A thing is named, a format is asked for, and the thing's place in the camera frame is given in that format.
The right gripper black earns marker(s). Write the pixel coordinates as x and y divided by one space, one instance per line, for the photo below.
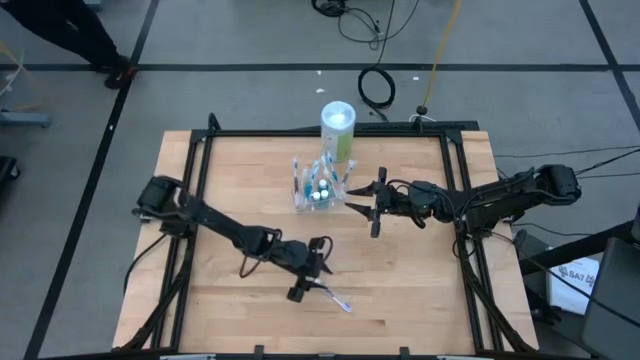
400 200

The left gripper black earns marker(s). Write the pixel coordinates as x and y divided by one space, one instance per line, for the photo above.
306 265

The dark purple toothbrush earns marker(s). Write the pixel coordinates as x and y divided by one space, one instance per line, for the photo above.
337 301

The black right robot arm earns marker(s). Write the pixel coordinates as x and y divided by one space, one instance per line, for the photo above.
505 197

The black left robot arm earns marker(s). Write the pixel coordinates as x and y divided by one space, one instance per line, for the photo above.
215 220

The clear acrylic organizer box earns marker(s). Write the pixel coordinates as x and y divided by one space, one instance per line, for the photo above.
300 206

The white green wipes canister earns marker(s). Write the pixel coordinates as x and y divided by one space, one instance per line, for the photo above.
337 135

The small black stand knob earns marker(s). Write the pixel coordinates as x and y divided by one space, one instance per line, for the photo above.
422 109

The black floor stand bar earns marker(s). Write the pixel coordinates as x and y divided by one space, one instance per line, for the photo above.
575 250

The white printed paper sheet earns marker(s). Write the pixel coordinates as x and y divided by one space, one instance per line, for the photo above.
570 295

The black caster foot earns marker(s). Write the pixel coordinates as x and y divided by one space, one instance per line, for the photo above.
6 169

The grey metal floor base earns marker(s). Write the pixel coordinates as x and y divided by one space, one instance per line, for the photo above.
25 119

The person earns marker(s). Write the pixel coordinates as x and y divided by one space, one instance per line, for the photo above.
65 30

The black metal table frame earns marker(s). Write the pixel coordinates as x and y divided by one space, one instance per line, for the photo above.
250 133

